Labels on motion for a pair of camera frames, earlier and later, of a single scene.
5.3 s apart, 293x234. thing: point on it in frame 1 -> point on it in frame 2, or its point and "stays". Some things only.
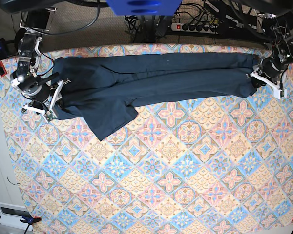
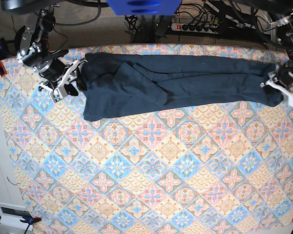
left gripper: x=45 y=96 -> x=57 y=73
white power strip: x=195 y=28 stays
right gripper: x=271 y=71 -> x=284 y=78
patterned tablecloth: x=180 y=165 stays
